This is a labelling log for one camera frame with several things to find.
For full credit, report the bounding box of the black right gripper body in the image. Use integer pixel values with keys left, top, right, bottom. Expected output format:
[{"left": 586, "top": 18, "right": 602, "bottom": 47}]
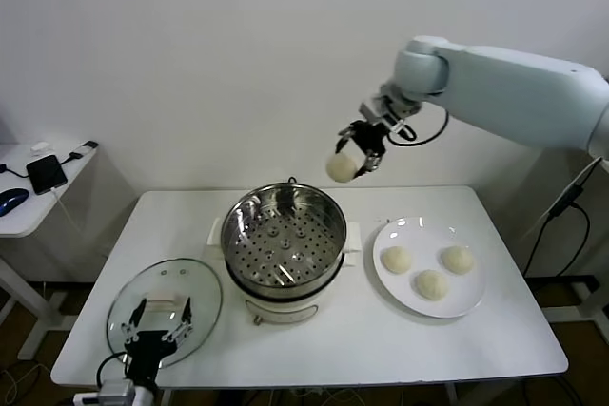
[{"left": 350, "top": 120, "right": 387, "bottom": 155}]

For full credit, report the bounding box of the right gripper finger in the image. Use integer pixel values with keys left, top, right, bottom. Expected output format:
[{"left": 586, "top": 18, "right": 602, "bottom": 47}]
[
  {"left": 335, "top": 123, "right": 358, "bottom": 154},
  {"left": 354, "top": 150, "right": 384, "bottom": 179}
]

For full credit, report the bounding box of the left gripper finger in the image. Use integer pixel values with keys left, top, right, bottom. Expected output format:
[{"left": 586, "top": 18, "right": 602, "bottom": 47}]
[
  {"left": 120, "top": 299, "right": 147, "bottom": 341},
  {"left": 164, "top": 297, "right": 194, "bottom": 341}
]

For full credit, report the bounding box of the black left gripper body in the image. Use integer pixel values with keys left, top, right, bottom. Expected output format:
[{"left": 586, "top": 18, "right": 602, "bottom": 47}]
[{"left": 124, "top": 331, "right": 178, "bottom": 381}]

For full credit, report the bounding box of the white steamed baozi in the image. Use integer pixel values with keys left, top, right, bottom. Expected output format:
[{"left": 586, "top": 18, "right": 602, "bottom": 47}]
[
  {"left": 325, "top": 151, "right": 362, "bottom": 184},
  {"left": 441, "top": 245, "right": 477, "bottom": 277},
  {"left": 381, "top": 245, "right": 413, "bottom": 276},
  {"left": 411, "top": 269, "right": 451, "bottom": 301}
]

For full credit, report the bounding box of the stainless steel steamer basket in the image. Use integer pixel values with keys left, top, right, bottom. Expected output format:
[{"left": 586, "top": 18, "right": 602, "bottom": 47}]
[{"left": 207, "top": 182, "right": 363, "bottom": 286}]

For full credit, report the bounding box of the round glass pot lid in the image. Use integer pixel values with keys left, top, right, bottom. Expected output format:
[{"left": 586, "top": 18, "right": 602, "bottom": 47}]
[{"left": 106, "top": 258, "right": 224, "bottom": 372}]

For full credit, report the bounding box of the white electric pot base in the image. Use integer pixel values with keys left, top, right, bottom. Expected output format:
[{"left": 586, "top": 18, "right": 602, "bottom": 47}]
[{"left": 204, "top": 243, "right": 358, "bottom": 327}]

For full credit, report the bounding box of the white round plate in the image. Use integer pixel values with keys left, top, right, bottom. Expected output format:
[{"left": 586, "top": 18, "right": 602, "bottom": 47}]
[{"left": 372, "top": 217, "right": 487, "bottom": 319}]

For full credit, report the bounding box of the white side desk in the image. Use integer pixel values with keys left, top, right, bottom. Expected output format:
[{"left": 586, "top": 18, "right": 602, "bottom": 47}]
[{"left": 0, "top": 142, "right": 104, "bottom": 362}]

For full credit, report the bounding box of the black smartphone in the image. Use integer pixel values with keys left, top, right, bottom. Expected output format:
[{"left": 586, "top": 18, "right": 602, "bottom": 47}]
[{"left": 26, "top": 154, "right": 68, "bottom": 196}]

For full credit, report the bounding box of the blue computer mouse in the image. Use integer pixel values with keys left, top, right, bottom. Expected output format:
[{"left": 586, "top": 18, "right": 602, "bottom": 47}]
[{"left": 0, "top": 188, "right": 30, "bottom": 218}]

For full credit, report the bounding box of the black usb adapter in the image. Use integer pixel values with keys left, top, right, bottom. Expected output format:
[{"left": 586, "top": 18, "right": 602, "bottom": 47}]
[{"left": 69, "top": 140, "right": 100, "bottom": 163}]

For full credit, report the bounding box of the black power adapter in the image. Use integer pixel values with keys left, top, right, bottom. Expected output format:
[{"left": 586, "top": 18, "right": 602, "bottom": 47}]
[{"left": 546, "top": 182, "right": 585, "bottom": 222}]

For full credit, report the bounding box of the white side table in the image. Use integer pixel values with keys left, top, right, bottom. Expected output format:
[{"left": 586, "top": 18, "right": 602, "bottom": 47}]
[{"left": 541, "top": 148, "right": 609, "bottom": 331}]

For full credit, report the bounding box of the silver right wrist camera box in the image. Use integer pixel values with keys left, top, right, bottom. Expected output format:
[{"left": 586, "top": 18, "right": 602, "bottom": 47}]
[{"left": 360, "top": 91, "right": 405, "bottom": 134}]

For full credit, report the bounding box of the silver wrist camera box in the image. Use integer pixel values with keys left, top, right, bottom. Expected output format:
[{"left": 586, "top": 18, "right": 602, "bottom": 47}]
[
  {"left": 360, "top": 91, "right": 405, "bottom": 134},
  {"left": 98, "top": 379, "right": 137, "bottom": 406}
]

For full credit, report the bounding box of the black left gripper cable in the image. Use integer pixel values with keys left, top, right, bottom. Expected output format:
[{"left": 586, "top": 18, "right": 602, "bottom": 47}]
[{"left": 96, "top": 352, "right": 129, "bottom": 386}]

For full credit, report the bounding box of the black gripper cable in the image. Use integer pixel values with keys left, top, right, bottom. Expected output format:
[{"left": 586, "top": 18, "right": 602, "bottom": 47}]
[
  {"left": 387, "top": 106, "right": 451, "bottom": 145},
  {"left": 96, "top": 352, "right": 129, "bottom": 386}
]

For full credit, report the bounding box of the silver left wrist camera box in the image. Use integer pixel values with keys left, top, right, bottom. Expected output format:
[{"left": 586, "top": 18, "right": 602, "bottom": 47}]
[{"left": 98, "top": 379, "right": 137, "bottom": 406}]

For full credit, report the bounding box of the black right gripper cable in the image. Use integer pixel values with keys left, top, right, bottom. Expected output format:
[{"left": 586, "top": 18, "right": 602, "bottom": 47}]
[{"left": 387, "top": 106, "right": 451, "bottom": 145}]

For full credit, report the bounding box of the white charging cable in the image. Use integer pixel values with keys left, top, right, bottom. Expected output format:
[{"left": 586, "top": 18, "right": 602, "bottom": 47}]
[{"left": 49, "top": 186, "right": 110, "bottom": 260}]

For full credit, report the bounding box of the black usb cable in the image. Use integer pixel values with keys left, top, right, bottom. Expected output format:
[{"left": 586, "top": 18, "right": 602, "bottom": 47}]
[{"left": 0, "top": 152, "right": 77, "bottom": 179}]

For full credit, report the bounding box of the grey adapter cable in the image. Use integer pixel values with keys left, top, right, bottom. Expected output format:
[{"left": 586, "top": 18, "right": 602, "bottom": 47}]
[{"left": 573, "top": 156, "right": 609, "bottom": 187}]

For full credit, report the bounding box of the black power cable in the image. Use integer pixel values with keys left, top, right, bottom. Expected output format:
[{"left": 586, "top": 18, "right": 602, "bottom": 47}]
[{"left": 522, "top": 203, "right": 592, "bottom": 279}]

